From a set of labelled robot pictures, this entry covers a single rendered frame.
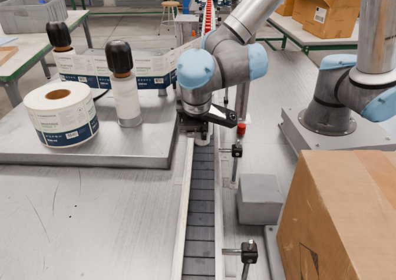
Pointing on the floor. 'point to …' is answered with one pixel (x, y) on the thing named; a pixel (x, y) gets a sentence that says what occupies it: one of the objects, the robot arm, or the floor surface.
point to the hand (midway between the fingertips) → (205, 135)
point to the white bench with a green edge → (35, 54)
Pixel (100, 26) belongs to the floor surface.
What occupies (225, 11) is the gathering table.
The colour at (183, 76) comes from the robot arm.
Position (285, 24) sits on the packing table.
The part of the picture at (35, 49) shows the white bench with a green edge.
